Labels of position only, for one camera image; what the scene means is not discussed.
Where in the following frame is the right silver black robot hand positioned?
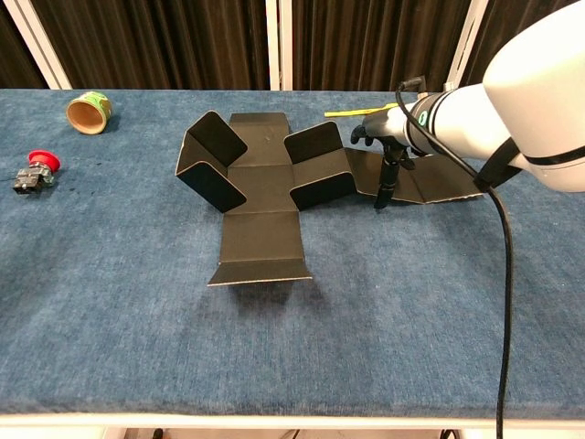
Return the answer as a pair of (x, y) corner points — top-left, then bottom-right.
(349, 105), (417, 210)

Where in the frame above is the black foldable cardboard box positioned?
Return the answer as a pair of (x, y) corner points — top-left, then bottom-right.
(174, 111), (484, 288)

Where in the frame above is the yellow tape measure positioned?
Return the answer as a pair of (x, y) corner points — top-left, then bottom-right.
(324, 102), (401, 118)

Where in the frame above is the green patterned tape roll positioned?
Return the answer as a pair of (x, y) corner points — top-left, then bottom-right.
(66, 91), (113, 136)

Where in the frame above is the blue felt table mat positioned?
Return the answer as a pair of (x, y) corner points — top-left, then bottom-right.
(0, 88), (585, 420)

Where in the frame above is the red emergency stop button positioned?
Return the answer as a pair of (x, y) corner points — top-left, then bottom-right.
(12, 150), (62, 197)

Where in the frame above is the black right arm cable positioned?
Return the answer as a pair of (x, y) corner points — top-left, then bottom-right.
(395, 80), (516, 439)

